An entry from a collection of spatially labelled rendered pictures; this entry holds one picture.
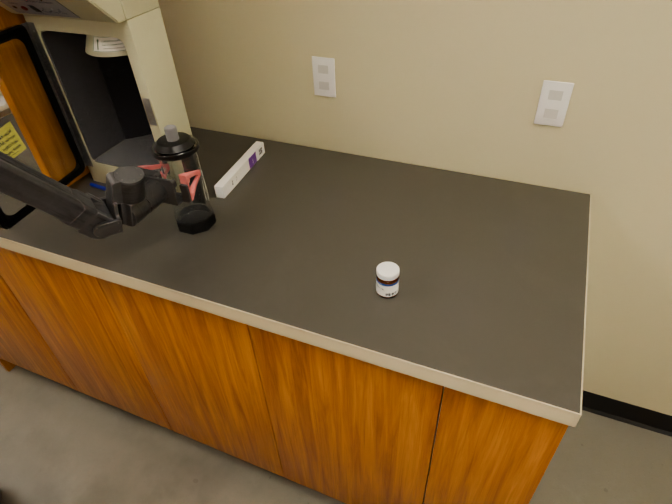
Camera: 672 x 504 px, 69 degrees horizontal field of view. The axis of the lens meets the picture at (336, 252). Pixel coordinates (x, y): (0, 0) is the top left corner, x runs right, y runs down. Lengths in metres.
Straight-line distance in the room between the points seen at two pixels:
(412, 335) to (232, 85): 1.05
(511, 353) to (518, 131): 0.66
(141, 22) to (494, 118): 0.90
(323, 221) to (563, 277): 0.58
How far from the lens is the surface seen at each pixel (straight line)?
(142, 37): 1.27
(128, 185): 1.05
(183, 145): 1.17
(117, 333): 1.56
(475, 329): 1.01
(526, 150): 1.45
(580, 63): 1.35
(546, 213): 1.35
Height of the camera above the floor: 1.69
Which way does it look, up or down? 40 degrees down
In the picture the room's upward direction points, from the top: 3 degrees counter-clockwise
